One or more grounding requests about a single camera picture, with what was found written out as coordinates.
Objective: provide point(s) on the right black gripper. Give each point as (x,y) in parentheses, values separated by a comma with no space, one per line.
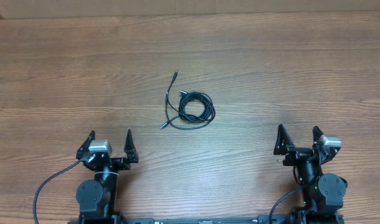
(296,153)

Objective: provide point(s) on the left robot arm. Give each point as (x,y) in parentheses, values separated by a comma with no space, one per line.
(97,197)

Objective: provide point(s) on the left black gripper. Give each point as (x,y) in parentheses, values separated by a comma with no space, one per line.
(123,163)

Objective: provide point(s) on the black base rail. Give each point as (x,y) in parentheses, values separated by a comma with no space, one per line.
(261,219)

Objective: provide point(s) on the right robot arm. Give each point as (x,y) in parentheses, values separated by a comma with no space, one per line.
(322,193)

